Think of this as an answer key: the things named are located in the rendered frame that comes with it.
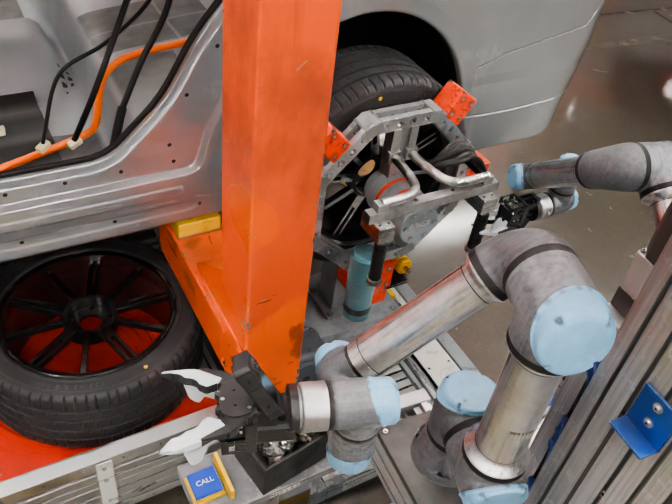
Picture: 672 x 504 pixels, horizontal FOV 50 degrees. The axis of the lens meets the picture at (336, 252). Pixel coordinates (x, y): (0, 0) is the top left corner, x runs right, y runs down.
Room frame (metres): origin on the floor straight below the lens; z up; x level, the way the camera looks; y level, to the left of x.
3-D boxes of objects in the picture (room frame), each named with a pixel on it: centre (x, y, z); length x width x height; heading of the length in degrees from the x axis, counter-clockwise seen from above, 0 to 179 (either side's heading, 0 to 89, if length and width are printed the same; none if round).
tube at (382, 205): (1.56, -0.11, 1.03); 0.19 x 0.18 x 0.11; 34
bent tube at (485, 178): (1.67, -0.27, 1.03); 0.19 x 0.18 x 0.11; 34
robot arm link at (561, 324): (0.73, -0.33, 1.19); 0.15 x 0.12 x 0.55; 15
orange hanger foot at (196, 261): (1.51, 0.35, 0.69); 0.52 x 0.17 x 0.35; 34
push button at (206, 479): (0.92, 0.24, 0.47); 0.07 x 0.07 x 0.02; 34
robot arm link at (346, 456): (0.68, -0.06, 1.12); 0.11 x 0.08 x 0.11; 15
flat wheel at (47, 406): (1.40, 0.70, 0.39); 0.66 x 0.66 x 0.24
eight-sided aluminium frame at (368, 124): (1.72, -0.12, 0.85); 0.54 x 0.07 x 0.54; 124
